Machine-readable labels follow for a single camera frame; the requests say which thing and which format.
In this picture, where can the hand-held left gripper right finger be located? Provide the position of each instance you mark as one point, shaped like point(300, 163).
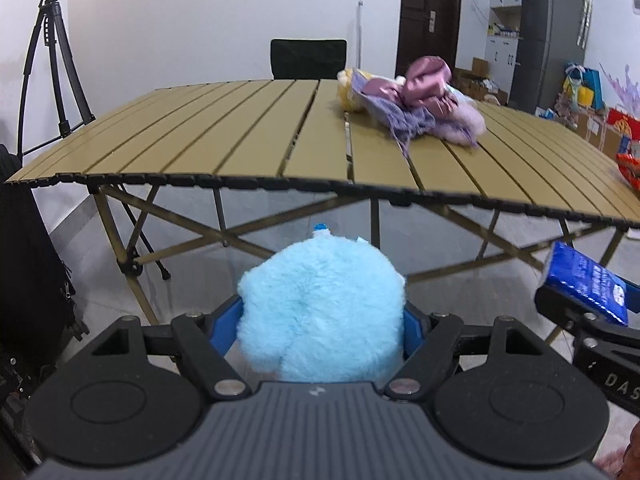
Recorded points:
point(413, 332)

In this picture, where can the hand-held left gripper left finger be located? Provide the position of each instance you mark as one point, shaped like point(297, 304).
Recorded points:
point(225, 327)

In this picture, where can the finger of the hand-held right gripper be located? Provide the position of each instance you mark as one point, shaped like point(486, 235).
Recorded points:
point(634, 305)
point(565, 312)

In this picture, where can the blue tissue pack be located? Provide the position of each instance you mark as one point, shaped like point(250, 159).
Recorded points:
point(585, 285)

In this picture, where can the light blue plush toy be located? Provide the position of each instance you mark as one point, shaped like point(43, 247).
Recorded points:
point(320, 310)

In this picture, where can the pink fluffy rug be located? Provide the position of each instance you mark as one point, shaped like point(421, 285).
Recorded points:
point(612, 467)

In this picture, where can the red snack packet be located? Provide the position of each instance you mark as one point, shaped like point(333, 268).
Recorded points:
point(630, 165)

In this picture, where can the large cardboard box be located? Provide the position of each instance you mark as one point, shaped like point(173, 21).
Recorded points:
point(595, 130)

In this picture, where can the tan folding table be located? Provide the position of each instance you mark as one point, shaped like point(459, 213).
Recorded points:
point(200, 130)

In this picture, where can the black suitcase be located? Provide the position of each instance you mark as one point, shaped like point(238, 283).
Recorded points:
point(30, 260)

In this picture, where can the lilac knit scarf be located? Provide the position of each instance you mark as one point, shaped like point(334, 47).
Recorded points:
point(405, 120)

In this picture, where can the yellow gift bag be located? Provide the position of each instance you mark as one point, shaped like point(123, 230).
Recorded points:
point(583, 95)

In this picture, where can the purple coral decoration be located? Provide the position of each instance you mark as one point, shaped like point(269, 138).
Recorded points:
point(625, 87)

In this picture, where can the blue gift bag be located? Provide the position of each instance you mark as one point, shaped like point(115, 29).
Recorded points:
point(595, 85)

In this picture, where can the cardboard boxes by door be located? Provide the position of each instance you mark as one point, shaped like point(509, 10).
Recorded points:
point(480, 82)

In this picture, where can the yellow plush toy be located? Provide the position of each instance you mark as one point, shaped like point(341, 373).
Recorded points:
point(347, 92)

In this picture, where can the mauve satin cloth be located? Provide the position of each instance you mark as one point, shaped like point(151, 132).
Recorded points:
point(422, 77)

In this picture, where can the grey refrigerator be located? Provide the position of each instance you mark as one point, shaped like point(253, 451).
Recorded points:
point(545, 45)

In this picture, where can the white cabinet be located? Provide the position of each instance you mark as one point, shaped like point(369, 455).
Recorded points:
point(502, 50)

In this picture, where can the black folding chair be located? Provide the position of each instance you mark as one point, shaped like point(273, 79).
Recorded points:
point(307, 60)

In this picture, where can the dark brown door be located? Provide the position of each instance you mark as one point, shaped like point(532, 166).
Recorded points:
point(425, 15)

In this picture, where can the black tripod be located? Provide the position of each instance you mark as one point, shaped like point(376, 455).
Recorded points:
point(50, 60)

